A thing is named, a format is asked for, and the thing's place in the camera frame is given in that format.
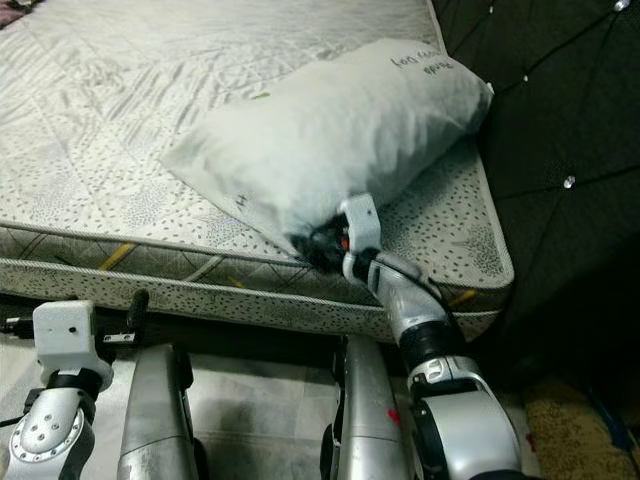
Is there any grey robot leg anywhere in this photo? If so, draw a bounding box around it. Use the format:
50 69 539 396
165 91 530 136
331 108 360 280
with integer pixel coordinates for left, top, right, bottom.
320 334 413 480
117 342 213 480

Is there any thin patterned base mattress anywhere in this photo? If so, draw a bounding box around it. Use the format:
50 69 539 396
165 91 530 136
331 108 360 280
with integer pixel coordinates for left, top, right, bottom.
0 258 501 341

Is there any grey right robot leg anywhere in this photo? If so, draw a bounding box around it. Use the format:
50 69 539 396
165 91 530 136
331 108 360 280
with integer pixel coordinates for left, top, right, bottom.
320 334 413 480

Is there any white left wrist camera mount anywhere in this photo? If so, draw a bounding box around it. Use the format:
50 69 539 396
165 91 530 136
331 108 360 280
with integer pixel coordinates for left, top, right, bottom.
32 300 106 373

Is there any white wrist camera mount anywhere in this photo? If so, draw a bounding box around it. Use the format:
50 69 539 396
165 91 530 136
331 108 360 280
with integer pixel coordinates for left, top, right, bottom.
338 195 383 256
32 300 106 373

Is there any white pillow with tree print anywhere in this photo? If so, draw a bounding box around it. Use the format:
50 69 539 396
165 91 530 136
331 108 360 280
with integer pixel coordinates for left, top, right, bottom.
160 38 496 263

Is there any purple penguin print blanket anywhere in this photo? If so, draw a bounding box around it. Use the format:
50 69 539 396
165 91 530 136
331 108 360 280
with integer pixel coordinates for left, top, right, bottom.
0 0 49 26

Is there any black tufted headboard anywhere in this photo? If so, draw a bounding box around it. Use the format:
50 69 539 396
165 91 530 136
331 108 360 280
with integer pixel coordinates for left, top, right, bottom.
430 0 640 381

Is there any blue cord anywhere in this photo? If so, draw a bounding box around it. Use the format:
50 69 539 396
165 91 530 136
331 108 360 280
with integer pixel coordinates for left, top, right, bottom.
588 393 639 456

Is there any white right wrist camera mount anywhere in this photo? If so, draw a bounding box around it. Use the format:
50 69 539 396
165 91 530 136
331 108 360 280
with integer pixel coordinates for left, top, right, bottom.
338 195 383 256

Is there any brown rug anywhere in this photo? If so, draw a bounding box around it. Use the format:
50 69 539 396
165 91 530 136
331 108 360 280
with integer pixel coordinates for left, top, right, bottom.
518 375 640 480

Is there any grey left robot leg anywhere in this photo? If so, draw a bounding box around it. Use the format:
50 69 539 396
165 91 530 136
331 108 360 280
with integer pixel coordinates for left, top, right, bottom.
117 342 213 480

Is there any patterned white mattress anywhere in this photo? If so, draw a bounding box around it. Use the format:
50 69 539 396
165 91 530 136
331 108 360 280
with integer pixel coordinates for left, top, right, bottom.
0 0 516 311

